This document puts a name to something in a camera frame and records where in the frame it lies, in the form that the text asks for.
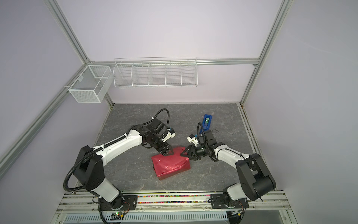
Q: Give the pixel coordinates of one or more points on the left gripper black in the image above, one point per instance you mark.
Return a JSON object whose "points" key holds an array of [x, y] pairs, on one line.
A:
{"points": [[167, 149]]}

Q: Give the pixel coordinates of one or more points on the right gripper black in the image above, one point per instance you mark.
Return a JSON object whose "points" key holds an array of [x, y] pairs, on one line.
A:
{"points": [[191, 149]]}

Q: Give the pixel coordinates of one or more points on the dark red wrapping paper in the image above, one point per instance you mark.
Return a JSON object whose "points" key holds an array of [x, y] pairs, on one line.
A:
{"points": [[167, 166]]}

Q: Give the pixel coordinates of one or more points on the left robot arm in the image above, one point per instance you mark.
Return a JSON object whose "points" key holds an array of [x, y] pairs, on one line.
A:
{"points": [[88, 171]]}

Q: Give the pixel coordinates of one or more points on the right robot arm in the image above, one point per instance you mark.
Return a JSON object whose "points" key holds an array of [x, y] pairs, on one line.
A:
{"points": [[255, 179]]}

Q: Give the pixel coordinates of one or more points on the blue tape dispenser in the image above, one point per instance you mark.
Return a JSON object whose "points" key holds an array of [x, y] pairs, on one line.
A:
{"points": [[207, 119]]}

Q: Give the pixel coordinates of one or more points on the small white mesh basket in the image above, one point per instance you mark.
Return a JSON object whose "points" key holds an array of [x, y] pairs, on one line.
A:
{"points": [[92, 84]]}

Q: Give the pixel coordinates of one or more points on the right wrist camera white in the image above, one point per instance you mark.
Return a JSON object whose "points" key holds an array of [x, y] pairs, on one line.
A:
{"points": [[193, 139]]}

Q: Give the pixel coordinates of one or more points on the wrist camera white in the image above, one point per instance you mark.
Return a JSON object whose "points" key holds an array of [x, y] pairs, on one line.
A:
{"points": [[193, 139], [170, 134]]}

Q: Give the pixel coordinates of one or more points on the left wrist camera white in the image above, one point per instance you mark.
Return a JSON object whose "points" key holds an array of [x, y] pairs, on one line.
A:
{"points": [[170, 134]]}

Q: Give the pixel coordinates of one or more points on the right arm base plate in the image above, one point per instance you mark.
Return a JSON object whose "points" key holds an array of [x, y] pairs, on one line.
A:
{"points": [[223, 201]]}

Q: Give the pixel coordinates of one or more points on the white slotted cable duct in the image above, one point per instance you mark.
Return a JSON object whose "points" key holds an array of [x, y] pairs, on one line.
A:
{"points": [[146, 217]]}

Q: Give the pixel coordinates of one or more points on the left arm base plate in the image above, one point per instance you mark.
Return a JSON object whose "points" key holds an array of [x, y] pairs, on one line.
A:
{"points": [[123, 203]]}

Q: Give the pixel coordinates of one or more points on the long white wire basket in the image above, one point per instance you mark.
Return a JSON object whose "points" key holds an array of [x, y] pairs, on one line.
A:
{"points": [[155, 72]]}

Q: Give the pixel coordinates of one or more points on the aluminium front rail frame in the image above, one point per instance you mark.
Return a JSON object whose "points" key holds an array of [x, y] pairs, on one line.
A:
{"points": [[83, 202]]}

